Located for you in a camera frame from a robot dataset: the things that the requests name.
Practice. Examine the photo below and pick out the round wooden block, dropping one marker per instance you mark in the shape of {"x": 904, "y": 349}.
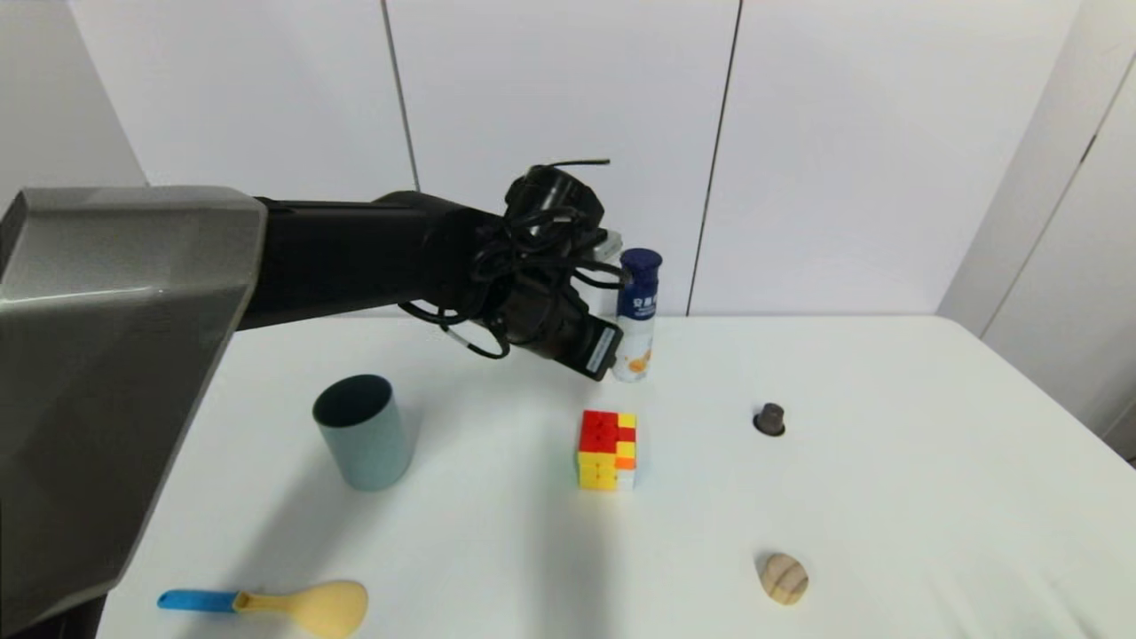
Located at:
{"x": 784, "y": 579}

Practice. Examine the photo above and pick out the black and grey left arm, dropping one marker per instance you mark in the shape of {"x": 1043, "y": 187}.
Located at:
{"x": 133, "y": 355}

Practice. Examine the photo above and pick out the teal cylindrical cup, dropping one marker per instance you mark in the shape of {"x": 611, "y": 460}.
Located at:
{"x": 364, "y": 444}

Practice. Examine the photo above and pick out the blue and white bottle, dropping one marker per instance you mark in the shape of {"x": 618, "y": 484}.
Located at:
{"x": 641, "y": 306}

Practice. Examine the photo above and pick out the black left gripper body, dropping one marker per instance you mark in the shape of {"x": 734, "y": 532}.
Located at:
{"x": 568, "y": 333}

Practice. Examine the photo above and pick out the multicolour puzzle cube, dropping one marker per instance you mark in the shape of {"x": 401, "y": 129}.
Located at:
{"x": 605, "y": 453}

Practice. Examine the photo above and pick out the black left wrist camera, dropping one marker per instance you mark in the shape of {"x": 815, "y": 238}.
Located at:
{"x": 555, "y": 195}

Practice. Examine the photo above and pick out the small dark grey cap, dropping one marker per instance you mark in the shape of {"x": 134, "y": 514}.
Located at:
{"x": 769, "y": 418}

